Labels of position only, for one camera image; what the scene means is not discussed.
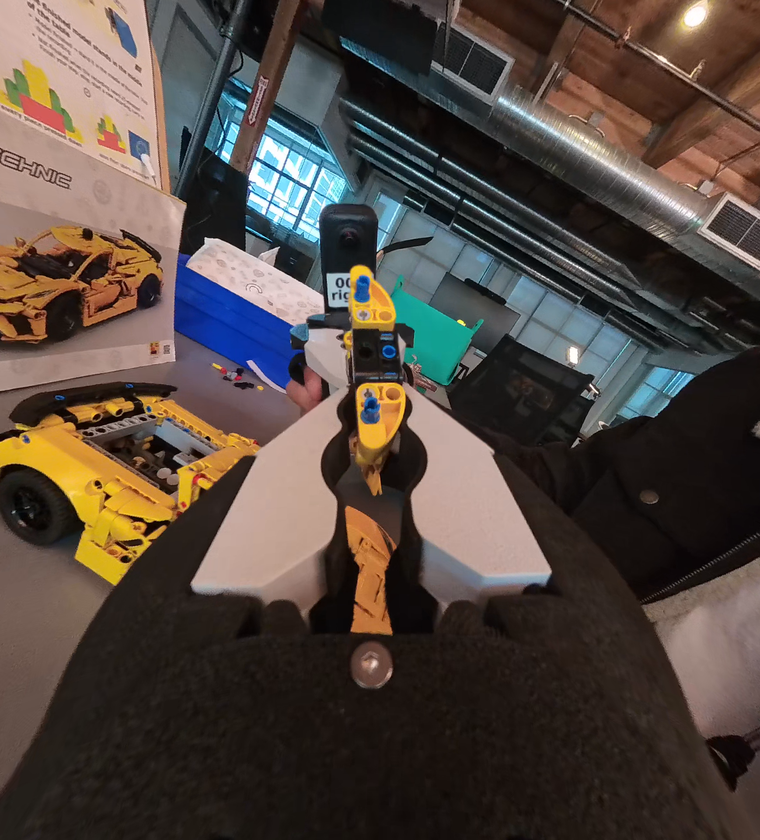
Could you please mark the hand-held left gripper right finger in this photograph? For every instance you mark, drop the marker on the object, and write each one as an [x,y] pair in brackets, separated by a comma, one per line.
[478,518]

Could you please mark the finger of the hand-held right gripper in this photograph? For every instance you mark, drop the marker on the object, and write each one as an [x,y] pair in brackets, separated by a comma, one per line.
[327,358]

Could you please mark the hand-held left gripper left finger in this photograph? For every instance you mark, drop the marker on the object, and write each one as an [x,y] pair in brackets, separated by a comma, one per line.
[268,518]

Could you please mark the yellow brick car panel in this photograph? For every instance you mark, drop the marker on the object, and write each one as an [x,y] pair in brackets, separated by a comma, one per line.
[373,426]

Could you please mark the yellow toy brick car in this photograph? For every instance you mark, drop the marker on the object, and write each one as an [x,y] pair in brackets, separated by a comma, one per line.
[124,518]

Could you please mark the person's right forearm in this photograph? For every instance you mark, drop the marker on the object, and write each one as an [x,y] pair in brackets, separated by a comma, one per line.
[616,472]

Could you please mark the grey desk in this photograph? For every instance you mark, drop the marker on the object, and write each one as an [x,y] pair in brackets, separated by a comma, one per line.
[12,590]

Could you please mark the person's right hand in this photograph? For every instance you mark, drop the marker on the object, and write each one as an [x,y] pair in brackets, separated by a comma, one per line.
[308,394]

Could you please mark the gridded window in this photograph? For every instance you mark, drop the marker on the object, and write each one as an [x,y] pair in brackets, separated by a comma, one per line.
[288,177]

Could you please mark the pile of small loose bricks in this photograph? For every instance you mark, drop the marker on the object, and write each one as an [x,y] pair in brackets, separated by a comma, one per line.
[236,377]

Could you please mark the teal plastic bin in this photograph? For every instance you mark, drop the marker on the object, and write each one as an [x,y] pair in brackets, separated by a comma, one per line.
[439,328]

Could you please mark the white air vent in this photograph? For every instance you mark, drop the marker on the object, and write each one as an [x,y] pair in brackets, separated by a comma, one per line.
[472,59]
[747,229]

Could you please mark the white car instruction booklet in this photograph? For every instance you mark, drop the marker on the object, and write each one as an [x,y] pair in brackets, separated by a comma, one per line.
[91,197]

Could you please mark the person's black fleece-lined jacket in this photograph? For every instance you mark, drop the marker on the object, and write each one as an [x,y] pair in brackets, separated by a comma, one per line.
[734,623]

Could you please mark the white brick instruction poster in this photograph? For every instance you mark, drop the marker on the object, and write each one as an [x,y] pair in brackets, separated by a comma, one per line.
[58,52]

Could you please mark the ceiling lamp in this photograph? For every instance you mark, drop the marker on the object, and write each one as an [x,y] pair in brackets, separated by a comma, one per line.
[695,14]

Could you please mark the silver air duct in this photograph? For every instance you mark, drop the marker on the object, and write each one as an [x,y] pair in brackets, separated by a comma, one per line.
[583,144]

